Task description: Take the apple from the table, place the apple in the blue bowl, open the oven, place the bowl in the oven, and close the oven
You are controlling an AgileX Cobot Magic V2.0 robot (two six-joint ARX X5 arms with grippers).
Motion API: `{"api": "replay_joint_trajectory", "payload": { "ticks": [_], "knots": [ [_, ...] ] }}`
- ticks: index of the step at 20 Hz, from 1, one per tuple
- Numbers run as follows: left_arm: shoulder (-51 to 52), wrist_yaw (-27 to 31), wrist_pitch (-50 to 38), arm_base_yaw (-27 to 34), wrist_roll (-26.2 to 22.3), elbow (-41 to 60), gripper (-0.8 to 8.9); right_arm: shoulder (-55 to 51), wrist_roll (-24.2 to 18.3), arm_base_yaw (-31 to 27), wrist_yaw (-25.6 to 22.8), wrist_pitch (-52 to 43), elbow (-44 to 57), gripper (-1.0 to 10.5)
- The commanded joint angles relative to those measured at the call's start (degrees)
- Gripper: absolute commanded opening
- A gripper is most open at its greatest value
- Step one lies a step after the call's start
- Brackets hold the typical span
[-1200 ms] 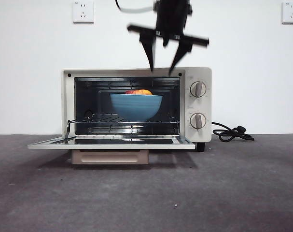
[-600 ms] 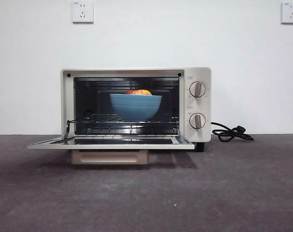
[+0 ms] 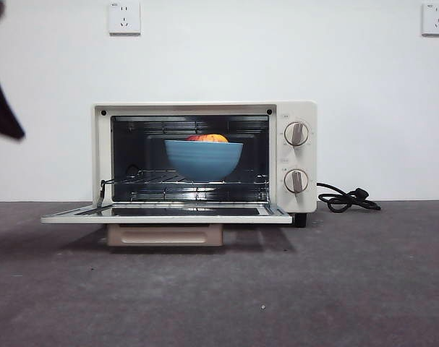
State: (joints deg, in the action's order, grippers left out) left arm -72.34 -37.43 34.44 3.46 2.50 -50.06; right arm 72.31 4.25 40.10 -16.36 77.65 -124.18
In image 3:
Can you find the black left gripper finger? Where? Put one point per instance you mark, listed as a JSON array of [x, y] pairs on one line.
[[0, 108]]

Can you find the red yellow apple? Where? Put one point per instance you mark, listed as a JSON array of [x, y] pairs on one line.
[[208, 138]]

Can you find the white wall socket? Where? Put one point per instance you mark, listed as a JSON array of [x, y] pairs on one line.
[[124, 18], [437, 20]]

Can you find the blue ribbed bowl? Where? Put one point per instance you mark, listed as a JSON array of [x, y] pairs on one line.
[[204, 159]]

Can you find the beige oven knob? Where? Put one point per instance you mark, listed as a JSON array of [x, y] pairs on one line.
[[297, 134], [296, 180]]

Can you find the cream Toshiba toaster oven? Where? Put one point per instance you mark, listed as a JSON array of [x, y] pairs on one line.
[[303, 108]]

